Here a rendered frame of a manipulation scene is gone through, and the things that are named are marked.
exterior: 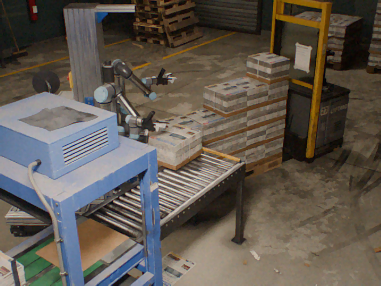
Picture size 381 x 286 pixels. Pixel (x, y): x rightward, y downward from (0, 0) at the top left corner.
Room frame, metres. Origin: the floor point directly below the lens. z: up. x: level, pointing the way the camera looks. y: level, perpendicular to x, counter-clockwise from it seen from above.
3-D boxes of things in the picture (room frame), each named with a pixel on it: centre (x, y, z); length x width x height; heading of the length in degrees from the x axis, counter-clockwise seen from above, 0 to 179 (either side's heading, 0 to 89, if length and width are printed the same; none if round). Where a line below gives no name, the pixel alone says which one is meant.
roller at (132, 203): (2.92, 0.33, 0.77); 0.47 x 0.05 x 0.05; 53
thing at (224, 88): (4.68, -0.40, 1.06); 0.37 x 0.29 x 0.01; 37
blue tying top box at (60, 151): (2.37, 0.75, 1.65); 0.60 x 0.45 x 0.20; 53
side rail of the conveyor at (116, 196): (3.33, 0.33, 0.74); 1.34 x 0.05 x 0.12; 143
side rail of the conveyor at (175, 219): (3.03, -0.07, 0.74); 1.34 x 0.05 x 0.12; 143
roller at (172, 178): (3.28, 0.06, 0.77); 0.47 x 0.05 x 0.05; 53
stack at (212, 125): (4.60, -0.29, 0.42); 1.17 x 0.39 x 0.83; 125
